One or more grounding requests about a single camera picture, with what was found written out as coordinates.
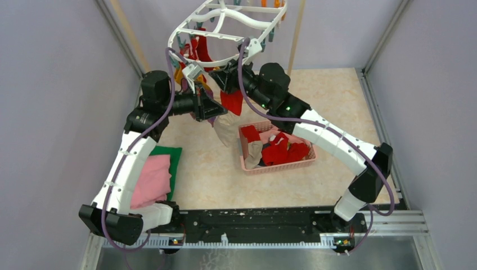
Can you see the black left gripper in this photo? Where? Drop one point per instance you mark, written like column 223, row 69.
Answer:
column 204, row 106

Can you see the maroon purple long sock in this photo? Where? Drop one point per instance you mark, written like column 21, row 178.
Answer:
column 212, row 121

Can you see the green cloth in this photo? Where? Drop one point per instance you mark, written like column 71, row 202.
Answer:
column 175, row 155

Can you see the orange clothespin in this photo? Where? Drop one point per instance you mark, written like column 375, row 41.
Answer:
column 178, row 76

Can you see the wooden drying rack frame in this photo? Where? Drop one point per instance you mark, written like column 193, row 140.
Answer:
column 143, row 29

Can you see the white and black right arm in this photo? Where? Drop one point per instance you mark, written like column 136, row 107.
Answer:
column 270, row 90

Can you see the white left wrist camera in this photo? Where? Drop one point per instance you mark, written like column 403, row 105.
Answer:
column 190, row 73

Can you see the red patterned sock pair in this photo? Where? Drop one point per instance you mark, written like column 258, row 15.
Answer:
column 196, row 49

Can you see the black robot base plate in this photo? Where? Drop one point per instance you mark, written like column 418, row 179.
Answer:
column 305, row 217

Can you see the pink plastic basket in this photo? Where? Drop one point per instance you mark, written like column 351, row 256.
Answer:
column 265, row 126

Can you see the pink cloth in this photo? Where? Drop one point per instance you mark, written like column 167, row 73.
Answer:
column 154, row 182

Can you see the white plastic clip hanger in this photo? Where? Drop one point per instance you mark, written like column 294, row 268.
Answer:
column 226, row 24

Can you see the beige sock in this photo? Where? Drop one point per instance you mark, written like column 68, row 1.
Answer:
column 225, row 127
column 254, row 154

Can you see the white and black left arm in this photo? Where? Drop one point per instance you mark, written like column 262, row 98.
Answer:
column 110, row 214

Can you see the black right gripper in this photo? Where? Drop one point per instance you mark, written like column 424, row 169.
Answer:
column 226, row 80

